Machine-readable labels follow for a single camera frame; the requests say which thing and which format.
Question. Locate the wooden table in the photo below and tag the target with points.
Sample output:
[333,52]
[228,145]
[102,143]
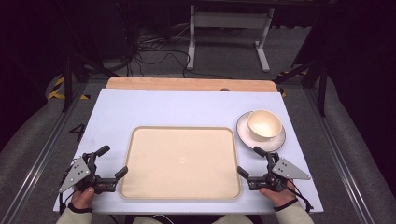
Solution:
[186,84]

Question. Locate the black tripod stand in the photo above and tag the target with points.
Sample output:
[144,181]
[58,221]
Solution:
[322,84]
[67,81]

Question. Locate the white table board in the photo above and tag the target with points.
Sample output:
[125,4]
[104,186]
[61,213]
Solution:
[174,109]

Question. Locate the cream bowl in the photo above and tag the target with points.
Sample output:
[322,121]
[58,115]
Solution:
[264,124]

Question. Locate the person's left hand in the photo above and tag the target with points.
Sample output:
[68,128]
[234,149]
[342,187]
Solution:
[82,198]

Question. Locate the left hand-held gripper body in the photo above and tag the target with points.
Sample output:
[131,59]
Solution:
[79,174]

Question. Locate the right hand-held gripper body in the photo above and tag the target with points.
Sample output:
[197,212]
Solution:
[288,170]

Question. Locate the white metal stand frame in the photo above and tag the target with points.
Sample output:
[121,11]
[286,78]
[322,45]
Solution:
[230,20]

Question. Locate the person's right hand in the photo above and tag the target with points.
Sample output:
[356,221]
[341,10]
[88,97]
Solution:
[280,197]

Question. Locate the aluminium floor rail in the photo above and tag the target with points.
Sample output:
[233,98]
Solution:
[339,155]
[43,158]

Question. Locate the yellow black floor tape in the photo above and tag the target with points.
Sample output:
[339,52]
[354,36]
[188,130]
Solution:
[57,90]
[291,73]

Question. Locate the beige rectangular tray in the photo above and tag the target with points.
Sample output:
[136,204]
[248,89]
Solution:
[180,161]

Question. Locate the white round plate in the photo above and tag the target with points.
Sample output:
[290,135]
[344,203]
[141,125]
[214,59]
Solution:
[244,130]

